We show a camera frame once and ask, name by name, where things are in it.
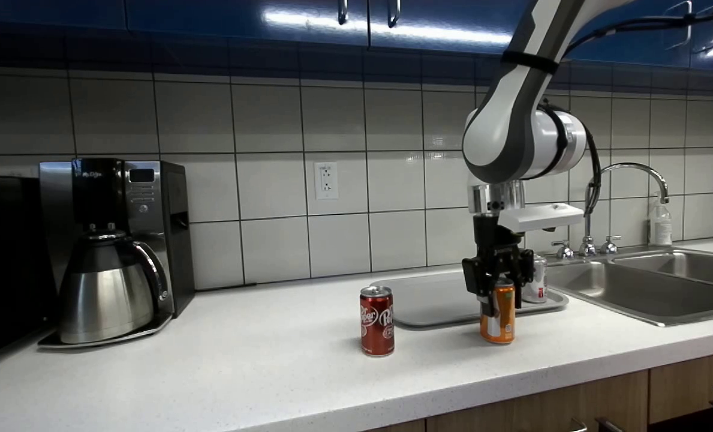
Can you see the silver soda can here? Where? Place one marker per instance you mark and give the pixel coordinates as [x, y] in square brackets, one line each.
[538, 282]

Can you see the steel sink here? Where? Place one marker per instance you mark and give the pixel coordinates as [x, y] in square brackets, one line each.
[644, 288]

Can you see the blue upper cabinet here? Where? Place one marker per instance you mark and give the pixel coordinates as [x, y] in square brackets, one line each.
[212, 18]

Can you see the chrome tap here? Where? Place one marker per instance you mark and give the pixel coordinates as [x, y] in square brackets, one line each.
[632, 167]

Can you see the clear soap bottle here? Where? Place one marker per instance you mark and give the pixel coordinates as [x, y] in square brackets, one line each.
[660, 225]

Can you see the orange soda can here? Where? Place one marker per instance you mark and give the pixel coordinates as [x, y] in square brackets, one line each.
[500, 318]

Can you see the red soda can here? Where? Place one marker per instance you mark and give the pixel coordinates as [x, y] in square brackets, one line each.
[377, 324]

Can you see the wooden cabinet door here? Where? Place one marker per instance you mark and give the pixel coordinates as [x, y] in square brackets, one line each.
[686, 384]
[572, 402]

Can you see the black and steel coffee maker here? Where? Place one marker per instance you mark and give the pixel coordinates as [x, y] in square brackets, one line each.
[152, 210]

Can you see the steel coffee carafe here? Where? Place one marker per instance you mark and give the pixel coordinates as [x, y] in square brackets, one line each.
[107, 294]

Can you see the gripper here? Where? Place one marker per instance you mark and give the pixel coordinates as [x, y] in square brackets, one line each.
[493, 240]

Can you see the white wall socket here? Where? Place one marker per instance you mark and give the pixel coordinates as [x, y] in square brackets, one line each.
[326, 180]

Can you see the black microwave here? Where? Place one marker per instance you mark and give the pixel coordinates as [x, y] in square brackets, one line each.
[5, 264]

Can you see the grey tray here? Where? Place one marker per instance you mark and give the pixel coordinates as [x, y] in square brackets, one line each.
[428, 300]

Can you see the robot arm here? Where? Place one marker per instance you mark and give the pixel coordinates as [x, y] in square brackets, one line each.
[512, 120]

